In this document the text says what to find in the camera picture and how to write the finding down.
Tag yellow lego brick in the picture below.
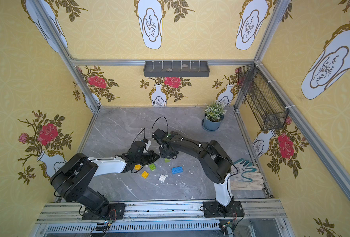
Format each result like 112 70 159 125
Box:
141 171 149 179
134 165 142 171

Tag blue long lego brick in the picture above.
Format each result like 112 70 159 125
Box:
171 166 183 174

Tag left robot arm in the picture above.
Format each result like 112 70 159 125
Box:
50 139 160 218

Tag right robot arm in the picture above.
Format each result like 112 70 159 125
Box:
152 129 233 207

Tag white lego brick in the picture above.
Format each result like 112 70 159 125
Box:
159 175 167 182

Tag potted plant blue pot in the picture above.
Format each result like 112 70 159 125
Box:
202 101 226 131

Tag work glove with teal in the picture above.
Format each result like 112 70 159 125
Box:
229 159 264 190

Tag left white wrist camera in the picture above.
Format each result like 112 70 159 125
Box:
142 138 151 153

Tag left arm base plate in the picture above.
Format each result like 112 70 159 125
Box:
82 202 126 221

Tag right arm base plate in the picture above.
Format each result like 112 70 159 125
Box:
200 200 245 218

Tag left circuit board wires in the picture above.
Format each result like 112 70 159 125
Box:
90 209 118 236

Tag circuit board wires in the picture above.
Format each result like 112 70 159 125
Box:
90 209 118 236
218 217 245 237

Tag grey wall shelf tray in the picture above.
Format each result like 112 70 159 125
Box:
143 60 210 78

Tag right circuit board wires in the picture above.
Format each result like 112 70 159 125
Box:
218 217 245 237

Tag black wire mesh basket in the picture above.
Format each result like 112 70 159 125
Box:
238 64 289 131

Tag aluminium front rail frame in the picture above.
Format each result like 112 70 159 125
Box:
31 198 294 237

